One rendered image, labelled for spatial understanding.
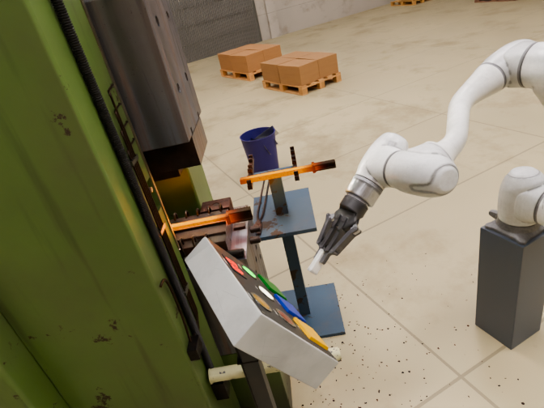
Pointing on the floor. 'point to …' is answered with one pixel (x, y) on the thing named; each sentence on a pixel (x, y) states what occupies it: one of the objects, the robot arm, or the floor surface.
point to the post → (257, 380)
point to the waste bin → (261, 147)
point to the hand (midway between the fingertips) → (318, 261)
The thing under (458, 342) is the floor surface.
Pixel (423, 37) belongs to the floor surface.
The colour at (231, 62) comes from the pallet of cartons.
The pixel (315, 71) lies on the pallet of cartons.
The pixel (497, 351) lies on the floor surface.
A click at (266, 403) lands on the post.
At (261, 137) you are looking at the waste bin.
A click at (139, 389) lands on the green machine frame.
